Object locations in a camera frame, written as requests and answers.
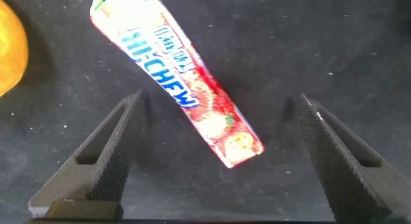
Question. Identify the black tablecloth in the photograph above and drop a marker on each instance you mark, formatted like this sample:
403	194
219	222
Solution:
321	41

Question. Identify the red Hi-Chew candy pack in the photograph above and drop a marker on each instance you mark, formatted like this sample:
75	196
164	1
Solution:
192	89

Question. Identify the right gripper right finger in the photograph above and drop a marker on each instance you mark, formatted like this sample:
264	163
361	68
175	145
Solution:
346	172

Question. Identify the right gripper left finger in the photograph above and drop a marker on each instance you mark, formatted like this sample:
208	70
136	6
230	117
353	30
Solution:
106	160

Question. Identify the yellow lemon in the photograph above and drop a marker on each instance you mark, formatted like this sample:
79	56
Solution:
11	47

